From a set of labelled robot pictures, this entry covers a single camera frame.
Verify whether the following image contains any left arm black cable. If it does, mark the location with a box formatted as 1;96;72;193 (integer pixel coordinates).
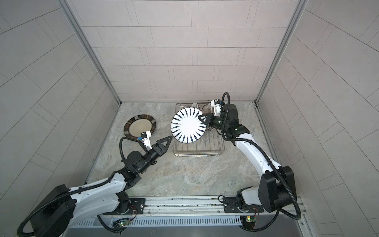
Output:
16;136;143;237

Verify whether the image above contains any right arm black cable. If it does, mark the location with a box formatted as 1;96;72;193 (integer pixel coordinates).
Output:
220;91;302;233

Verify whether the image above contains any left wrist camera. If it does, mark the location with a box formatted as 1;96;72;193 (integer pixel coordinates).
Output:
137;131;152;152

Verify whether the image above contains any metal wire dish rack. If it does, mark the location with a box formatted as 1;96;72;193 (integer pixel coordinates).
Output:
172;102;225;157

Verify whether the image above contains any aluminium mounting rail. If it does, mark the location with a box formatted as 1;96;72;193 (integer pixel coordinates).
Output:
58;194;307;219

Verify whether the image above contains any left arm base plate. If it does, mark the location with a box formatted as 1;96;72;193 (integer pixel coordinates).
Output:
103;198;146;215

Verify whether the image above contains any right circuit board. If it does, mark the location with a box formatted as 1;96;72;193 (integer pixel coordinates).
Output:
240;216;257;230

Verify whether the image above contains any dark striped rim plate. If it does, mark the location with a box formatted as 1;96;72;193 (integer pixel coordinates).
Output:
123;114;156;140

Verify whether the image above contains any right aluminium corner profile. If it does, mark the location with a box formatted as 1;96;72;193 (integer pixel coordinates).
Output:
255;0;308;105

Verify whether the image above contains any white black radial stripe plate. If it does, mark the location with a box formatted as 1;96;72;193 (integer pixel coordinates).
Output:
171;107;206;144

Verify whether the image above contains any aluminium corner profile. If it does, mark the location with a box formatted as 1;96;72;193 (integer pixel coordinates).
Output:
255;0;308;105
57;0;122;105

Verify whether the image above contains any left aluminium corner profile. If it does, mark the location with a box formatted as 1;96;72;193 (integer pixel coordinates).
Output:
57;0;122;105

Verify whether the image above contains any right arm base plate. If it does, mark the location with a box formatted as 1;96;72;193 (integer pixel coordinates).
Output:
218;195;264;213

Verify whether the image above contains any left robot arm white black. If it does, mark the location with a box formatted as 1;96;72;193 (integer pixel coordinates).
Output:
17;136;172;237

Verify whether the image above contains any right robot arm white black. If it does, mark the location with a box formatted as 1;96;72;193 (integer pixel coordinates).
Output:
198;104;301;220

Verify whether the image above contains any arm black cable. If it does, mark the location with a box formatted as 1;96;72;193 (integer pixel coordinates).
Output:
220;91;302;233
16;136;143;237

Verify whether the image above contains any left circuit board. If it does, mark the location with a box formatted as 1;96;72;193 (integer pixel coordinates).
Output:
113;218;130;230

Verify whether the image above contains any circuit board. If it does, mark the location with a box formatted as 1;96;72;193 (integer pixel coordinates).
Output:
240;216;257;230
113;218;130;230

